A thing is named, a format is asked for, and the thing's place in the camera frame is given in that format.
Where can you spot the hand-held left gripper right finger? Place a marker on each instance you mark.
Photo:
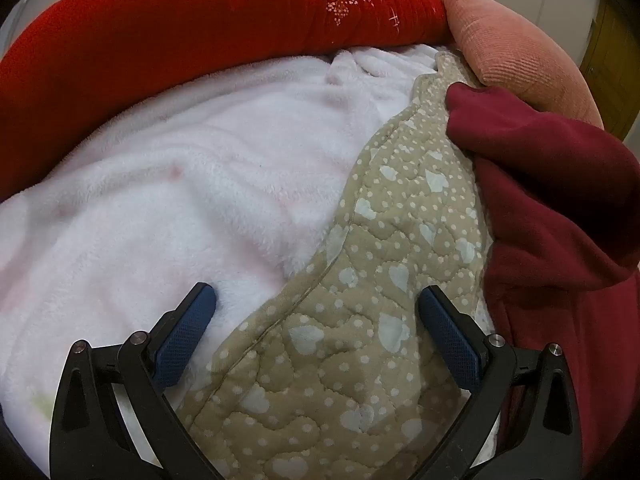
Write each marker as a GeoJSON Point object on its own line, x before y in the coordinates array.
{"type": "Point", "coordinates": [451, 341]}

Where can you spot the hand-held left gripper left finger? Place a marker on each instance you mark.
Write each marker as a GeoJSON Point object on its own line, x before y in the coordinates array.
{"type": "Point", "coordinates": [182, 336]}

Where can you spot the wooden door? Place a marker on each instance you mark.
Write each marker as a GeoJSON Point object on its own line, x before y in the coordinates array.
{"type": "Point", "coordinates": [616, 70]}

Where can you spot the red embroidered quilt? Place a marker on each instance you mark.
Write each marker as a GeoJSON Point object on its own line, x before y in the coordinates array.
{"type": "Point", "coordinates": [150, 35]}

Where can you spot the beige dotted quilted blanket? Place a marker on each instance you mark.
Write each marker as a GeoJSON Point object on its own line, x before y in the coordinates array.
{"type": "Point", "coordinates": [400, 210]}

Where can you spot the white fleece blanket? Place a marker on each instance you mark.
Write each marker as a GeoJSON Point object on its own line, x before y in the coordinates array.
{"type": "Point", "coordinates": [175, 185]}

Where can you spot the dark red garment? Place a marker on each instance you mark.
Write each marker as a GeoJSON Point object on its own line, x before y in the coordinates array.
{"type": "Point", "coordinates": [550, 185]}

